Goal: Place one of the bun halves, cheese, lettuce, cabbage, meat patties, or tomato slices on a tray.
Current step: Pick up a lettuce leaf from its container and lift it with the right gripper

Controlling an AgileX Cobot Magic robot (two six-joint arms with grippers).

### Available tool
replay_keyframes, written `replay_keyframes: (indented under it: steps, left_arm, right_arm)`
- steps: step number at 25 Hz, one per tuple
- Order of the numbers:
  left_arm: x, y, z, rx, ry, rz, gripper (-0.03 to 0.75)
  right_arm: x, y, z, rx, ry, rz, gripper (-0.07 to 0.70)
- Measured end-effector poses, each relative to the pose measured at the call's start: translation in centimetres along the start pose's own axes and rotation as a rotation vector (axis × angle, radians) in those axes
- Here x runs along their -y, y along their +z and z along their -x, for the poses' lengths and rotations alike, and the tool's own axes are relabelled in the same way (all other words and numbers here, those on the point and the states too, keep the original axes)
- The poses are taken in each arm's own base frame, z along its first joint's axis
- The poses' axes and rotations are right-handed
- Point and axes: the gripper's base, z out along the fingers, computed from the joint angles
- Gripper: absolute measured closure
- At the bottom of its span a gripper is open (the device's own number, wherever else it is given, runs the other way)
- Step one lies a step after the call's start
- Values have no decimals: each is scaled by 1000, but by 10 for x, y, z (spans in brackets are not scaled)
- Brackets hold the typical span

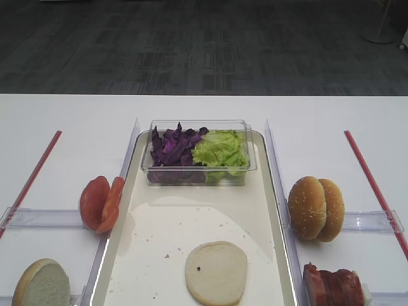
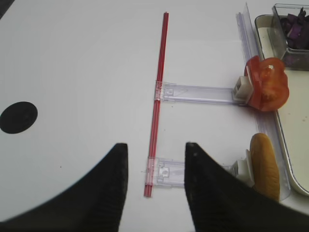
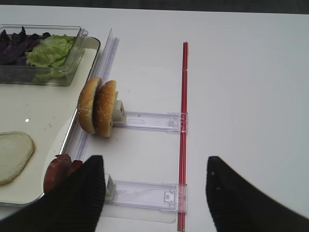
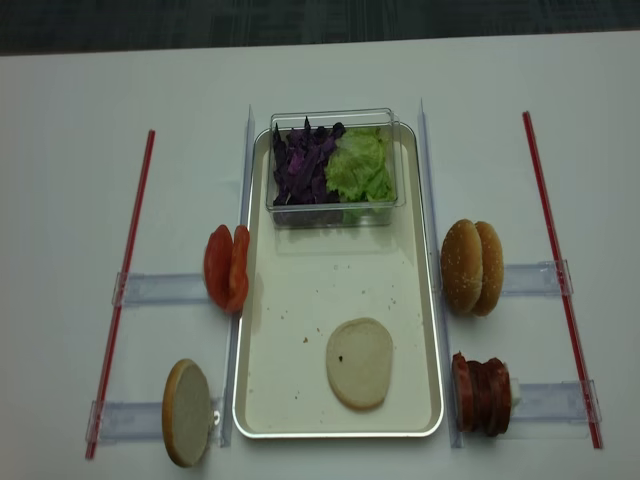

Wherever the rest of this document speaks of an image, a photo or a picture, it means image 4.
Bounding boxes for green lettuce pile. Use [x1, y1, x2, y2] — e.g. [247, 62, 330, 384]
[325, 127, 395, 202]

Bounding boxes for right tomato slice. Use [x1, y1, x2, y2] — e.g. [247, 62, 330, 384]
[226, 225, 250, 313]

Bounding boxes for tomato slice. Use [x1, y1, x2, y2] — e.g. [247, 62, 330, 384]
[203, 224, 233, 310]
[226, 225, 250, 313]

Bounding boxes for left tomato slice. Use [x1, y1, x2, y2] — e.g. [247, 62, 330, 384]
[203, 224, 233, 310]

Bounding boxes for front meat patty slice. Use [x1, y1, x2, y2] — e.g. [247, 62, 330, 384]
[452, 352, 474, 432]

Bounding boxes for stacked meat patty slices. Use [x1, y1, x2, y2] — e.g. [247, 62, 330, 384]
[468, 358, 513, 437]

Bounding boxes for white cheese slice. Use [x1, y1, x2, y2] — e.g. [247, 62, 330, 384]
[509, 378, 521, 415]

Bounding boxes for clear plastic container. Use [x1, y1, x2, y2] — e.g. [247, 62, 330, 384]
[265, 108, 405, 229]

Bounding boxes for shredded purple cabbage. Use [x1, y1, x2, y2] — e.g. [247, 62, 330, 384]
[272, 118, 346, 206]

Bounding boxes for beige metal tray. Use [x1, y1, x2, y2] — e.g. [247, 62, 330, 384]
[233, 125, 444, 439]

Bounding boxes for bottom bun slice on tray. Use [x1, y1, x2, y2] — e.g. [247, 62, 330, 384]
[325, 317, 394, 410]

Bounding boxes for left sesame bun top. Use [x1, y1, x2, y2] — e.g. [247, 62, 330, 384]
[440, 219, 483, 314]

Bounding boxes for sesame bun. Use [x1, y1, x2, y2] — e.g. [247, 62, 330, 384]
[472, 221, 504, 316]
[440, 219, 483, 314]

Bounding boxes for right sesame bun top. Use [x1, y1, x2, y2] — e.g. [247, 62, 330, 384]
[472, 221, 504, 316]

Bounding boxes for upper left clear holder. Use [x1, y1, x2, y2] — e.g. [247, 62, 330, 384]
[112, 272, 209, 307]

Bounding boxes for clear holder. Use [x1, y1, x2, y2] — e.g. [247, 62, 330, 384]
[501, 260, 574, 297]
[511, 380, 602, 424]
[112, 272, 209, 307]
[85, 398, 230, 447]

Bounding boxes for standing bun slice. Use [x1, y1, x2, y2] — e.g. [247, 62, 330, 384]
[161, 359, 212, 468]

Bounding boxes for upper right clear holder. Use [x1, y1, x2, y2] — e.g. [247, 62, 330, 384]
[501, 260, 574, 297]

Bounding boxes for right red strip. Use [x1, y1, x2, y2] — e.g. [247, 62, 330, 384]
[522, 111, 604, 450]

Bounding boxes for red strip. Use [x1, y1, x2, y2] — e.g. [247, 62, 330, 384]
[85, 129, 156, 461]
[522, 111, 604, 450]

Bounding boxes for left red strip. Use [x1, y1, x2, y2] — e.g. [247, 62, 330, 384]
[85, 129, 156, 461]

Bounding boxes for lower left clear holder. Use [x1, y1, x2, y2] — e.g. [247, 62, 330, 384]
[85, 398, 230, 447]

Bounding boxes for lower right clear holder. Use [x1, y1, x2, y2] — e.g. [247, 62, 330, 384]
[511, 380, 602, 424]

